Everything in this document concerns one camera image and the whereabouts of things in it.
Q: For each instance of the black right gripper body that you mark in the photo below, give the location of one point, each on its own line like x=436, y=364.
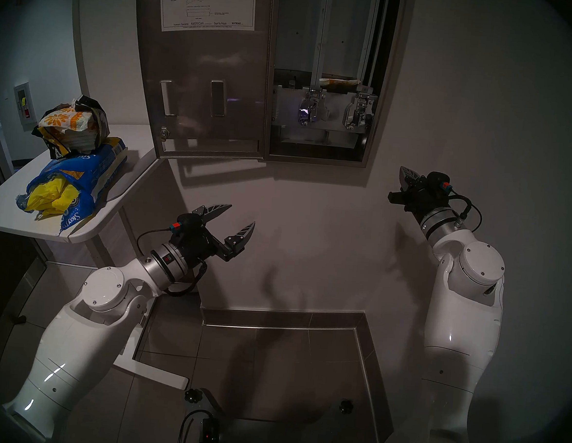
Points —
x=429, y=197

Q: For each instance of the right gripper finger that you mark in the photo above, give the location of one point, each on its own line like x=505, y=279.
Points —
x=415, y=179
x=405, y=182

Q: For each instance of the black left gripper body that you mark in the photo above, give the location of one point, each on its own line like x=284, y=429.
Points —
x=199, y=242

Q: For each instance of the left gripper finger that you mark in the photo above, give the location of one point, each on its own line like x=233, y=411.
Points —
x=239, y=244
x=211, y=212

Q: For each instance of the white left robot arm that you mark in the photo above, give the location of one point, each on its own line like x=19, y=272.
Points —
x=83, y=336

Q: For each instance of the dark robot base platform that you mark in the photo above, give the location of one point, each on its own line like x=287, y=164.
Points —
x=271, y=437

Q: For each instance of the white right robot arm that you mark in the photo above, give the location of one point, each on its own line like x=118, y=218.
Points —
x=459, y=323

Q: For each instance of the silver door lock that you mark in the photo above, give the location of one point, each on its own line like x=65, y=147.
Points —
x=164, y=133

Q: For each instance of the black floor door stop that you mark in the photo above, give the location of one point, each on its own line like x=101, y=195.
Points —
x=18, y=320

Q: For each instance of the chrome dispensing lever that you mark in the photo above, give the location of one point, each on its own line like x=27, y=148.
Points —
x=359, y=112
x=312, y=108

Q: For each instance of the white table top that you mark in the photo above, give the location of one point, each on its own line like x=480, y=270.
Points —
x=135, y=144

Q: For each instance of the white orange wrapped pad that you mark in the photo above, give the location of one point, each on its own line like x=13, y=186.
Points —
x=339, y=82

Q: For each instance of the blue pad package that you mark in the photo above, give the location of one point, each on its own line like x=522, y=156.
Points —
x=82, y=170

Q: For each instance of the yellow plastic pad pack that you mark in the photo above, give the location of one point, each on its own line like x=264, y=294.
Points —
x=53, y=197

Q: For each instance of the black base knob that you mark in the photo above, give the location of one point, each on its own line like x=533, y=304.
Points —
x=346, y=406
x=193, y=395

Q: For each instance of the orange flower pad package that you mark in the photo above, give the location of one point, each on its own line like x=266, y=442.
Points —
x=73, y=125

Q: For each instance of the black power box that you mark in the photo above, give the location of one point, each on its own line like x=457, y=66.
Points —
x=210, y=431

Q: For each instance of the white instruction sheet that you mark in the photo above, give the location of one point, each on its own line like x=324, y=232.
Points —
x=208, y=3

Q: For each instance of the white table base frame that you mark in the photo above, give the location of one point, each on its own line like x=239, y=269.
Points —
x=158, y=375

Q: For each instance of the wall fire extinguisher cabinet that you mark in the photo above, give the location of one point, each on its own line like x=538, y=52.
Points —
x=25, y=105

